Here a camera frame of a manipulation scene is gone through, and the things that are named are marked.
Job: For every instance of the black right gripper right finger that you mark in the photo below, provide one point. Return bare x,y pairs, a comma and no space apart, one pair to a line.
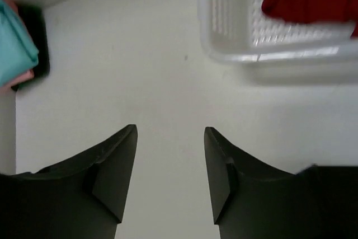
251,199

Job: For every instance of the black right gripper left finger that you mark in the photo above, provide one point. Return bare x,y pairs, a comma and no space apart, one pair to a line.
81,197

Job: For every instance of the teal folded t shirt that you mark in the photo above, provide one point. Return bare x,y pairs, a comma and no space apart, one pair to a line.
14,46

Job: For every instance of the white perforated plastic basket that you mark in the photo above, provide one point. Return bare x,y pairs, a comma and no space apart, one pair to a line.
272,52

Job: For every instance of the pink folded t shirt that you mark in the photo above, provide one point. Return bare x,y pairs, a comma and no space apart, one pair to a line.
19,79

